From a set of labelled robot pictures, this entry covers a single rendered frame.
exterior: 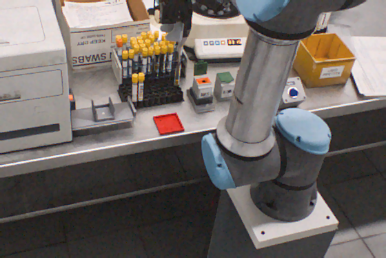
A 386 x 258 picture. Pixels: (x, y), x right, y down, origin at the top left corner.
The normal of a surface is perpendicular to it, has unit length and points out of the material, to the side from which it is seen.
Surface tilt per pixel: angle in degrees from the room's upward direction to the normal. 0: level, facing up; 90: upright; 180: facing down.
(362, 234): 0
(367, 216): 0
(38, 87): 90
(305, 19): 94
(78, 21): 1
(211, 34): 90
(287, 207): 72
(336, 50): 90
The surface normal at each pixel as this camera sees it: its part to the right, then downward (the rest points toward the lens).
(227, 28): 0.14, 0.67
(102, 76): 0.05, -0.74
